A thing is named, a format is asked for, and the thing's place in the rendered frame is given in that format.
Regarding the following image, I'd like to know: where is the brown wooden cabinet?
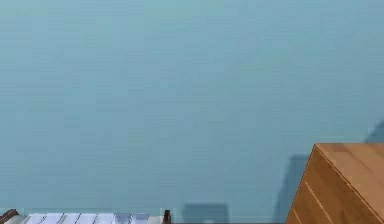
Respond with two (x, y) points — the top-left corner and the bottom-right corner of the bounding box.
(285, 142), (384, 224)

